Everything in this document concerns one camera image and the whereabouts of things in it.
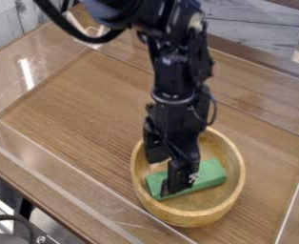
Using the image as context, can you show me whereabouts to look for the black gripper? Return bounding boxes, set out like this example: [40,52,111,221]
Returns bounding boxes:
[144,94,212,197]

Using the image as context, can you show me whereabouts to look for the green rectangular block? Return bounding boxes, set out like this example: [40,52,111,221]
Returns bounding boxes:
[145,158,228,201]

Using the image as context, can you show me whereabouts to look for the brown wooden bowl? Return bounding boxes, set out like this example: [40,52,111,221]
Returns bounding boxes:
[131,128,247,228]

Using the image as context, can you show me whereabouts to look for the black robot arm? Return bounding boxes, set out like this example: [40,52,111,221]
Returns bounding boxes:
[83,0,218,197]

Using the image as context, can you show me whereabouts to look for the black table leg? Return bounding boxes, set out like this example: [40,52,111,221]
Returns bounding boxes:
[13,198,35,220]

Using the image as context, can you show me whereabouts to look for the clear acrylic corner bracket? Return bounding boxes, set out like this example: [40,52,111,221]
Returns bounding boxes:
[67,11,108,50]

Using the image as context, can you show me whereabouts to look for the black cable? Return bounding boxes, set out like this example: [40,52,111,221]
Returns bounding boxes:
[0,214,35,244]

